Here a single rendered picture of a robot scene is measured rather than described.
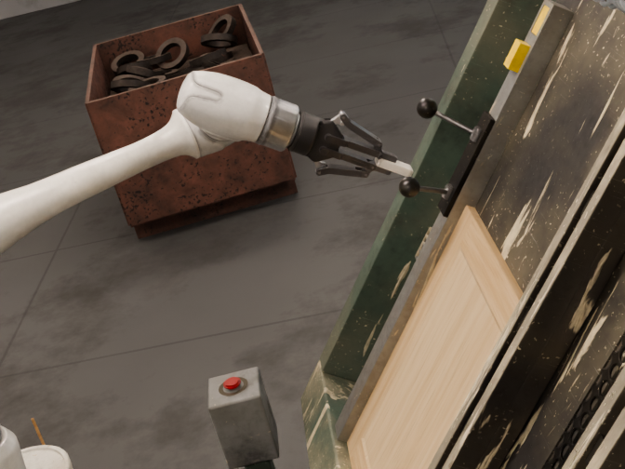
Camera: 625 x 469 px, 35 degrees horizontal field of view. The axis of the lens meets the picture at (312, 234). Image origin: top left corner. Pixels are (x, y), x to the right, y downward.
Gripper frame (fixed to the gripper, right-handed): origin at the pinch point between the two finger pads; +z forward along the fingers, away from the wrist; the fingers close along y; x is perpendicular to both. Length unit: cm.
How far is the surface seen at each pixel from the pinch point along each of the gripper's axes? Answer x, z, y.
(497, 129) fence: 7.0, 12.3, -14.8
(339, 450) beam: 11, 12, 57
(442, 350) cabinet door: 26.1, 13.8, 20.4
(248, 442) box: -11, 0, 76
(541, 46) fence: 7.0, 12.7, -31.1
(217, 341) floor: -192, 23, 160
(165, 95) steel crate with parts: -306, -25, 101
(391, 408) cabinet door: 18.1, 13.9, 39.3
